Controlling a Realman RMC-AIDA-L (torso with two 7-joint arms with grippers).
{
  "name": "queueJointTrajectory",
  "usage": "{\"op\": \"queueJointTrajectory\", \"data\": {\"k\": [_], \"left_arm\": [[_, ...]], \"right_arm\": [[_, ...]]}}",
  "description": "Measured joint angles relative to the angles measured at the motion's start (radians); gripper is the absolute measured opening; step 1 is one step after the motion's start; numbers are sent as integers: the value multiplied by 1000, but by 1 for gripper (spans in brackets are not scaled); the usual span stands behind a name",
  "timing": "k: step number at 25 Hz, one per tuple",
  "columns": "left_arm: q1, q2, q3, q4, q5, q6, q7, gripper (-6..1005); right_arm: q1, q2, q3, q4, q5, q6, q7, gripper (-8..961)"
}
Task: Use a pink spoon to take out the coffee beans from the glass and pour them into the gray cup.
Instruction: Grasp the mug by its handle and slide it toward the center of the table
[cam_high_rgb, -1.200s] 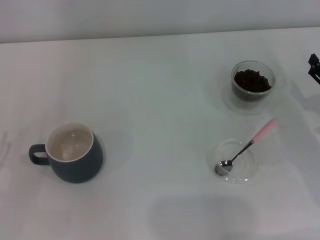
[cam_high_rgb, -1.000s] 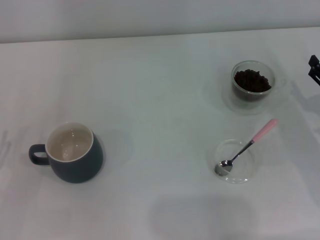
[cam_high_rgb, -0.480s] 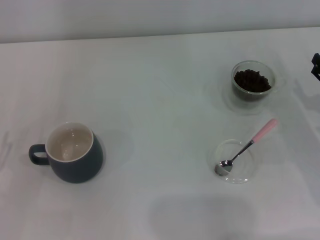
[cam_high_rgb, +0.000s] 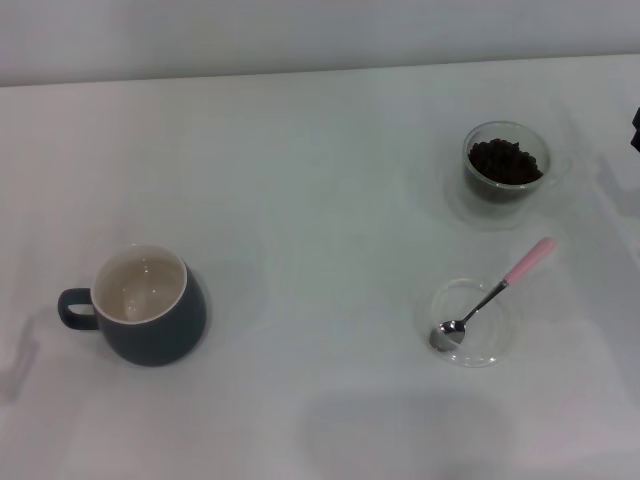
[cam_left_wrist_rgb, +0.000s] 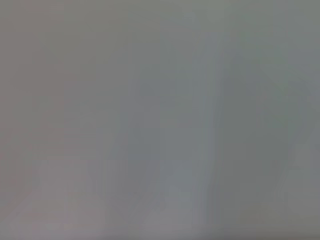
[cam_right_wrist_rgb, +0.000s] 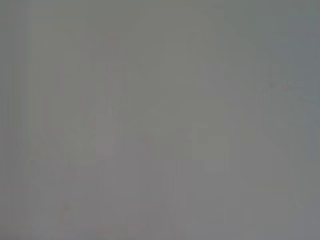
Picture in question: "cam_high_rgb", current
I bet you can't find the pink-handled metal spoon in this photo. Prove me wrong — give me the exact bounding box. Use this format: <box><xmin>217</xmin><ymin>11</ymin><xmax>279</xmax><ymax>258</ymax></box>
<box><xmin>428</xmin><ymin>236</ymin><xmax>556</xmax><ymax>351</ymax></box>

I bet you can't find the dark grey ceramic mug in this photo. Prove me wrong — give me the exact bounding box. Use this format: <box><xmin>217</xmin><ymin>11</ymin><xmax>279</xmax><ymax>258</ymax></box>
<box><xmin>57</xmin><ymin>243</ymin><xmax>209</xmax><ymax>368</ymax></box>

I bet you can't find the pile of coffee beans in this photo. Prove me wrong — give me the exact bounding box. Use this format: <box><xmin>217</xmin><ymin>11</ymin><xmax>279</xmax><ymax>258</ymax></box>
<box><xmin>467</xmin><ymin>138</ymin><xmax>545</xmax><ymax>202</ymax></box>

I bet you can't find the clear glass saucer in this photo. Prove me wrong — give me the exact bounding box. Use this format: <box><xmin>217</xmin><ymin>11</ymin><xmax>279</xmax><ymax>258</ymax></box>
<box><xmin>417</xmin><ymin>276</ymin><xmax>524</xmax><ymax>370</ymax></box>

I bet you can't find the clear glass cup with handle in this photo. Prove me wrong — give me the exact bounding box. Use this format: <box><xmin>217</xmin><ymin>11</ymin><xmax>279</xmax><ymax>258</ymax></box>
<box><xmin>462</xmin><ymin>121</ymin><xmax>574</xmax><ymax>205</ymax></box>

